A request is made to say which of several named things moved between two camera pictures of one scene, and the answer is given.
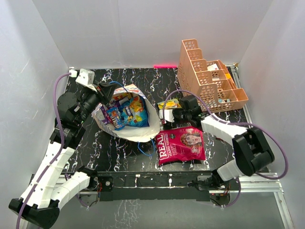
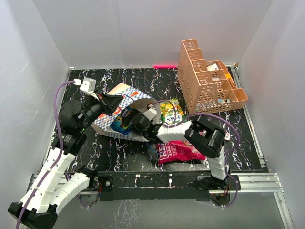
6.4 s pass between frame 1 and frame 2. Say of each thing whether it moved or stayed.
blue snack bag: moved
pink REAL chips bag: stayed
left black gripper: moved
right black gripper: moved
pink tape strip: stayed
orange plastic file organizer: stayed
